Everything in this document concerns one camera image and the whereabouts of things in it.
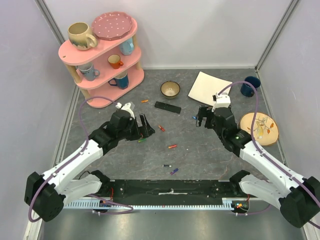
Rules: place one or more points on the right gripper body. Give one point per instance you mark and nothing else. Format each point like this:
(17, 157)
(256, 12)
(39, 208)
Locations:
(207, 117)

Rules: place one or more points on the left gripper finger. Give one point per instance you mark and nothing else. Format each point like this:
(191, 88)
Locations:
(143, 120)
(149, 130)

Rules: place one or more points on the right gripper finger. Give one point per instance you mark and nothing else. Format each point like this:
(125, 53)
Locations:
(203, 109)
(199, 118)

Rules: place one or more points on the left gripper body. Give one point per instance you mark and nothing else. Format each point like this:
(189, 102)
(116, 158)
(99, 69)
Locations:
(134, 132)

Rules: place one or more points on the black remote control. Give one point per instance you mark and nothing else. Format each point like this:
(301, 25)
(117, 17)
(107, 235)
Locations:
(167, 107)

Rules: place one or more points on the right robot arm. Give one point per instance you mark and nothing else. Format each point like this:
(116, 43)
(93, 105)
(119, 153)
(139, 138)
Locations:
(297, 197)

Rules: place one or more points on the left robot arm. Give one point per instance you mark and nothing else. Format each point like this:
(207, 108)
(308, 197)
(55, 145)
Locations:
(48, 193)

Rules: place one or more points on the red battery centre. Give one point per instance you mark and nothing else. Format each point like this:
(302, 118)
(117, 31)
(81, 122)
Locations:
(161, 128)

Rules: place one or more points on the white square plate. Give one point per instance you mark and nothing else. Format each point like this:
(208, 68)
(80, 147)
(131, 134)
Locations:
(205, 86)

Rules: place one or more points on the beige brown ceramic bowl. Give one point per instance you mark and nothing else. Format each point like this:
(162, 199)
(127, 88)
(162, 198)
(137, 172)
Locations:
(170, 89)

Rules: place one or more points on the dark blue faceted mug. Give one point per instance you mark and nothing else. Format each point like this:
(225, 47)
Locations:
(121, 81)

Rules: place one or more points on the navy blue cup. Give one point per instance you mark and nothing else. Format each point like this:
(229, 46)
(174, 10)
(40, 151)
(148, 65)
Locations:
(246, 89)

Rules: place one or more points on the blue purple battery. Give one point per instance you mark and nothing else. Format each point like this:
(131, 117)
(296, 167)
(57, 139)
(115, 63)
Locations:
(174, 171)

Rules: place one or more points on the pink three-tier shelf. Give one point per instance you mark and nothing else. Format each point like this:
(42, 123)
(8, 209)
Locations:
(73, 57)

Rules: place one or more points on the orange mug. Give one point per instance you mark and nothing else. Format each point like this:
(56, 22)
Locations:
(114, 61)

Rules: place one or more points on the round wooden bird coaster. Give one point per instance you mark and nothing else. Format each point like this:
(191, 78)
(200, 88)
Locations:
(265, 129)

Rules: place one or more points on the grey blue mug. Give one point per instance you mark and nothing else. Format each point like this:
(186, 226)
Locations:
(88, 71)

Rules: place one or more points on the light blue mug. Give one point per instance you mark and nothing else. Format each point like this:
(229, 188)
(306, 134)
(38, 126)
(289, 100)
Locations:
(127, 47)

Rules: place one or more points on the pink polka dot plate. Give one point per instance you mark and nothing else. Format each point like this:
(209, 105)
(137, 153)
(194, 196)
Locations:
(112, 26)

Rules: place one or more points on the beige ceramic mug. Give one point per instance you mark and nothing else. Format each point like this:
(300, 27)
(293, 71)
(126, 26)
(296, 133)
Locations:
(81, 36)

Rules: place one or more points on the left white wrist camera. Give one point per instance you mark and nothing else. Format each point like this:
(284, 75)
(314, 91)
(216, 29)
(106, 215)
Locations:
(129, 107)

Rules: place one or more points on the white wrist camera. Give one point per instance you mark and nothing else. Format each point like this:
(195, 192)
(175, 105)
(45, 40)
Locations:
(221, 101)
(129, 107)

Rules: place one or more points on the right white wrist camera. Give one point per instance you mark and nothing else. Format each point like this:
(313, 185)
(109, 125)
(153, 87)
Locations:
(221, 101)

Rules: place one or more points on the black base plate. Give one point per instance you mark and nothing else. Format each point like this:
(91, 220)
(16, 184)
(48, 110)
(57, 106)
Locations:
(169, 192)

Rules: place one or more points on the white slotted cable duct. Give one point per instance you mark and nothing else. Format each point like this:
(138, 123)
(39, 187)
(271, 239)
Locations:
(96, 204)

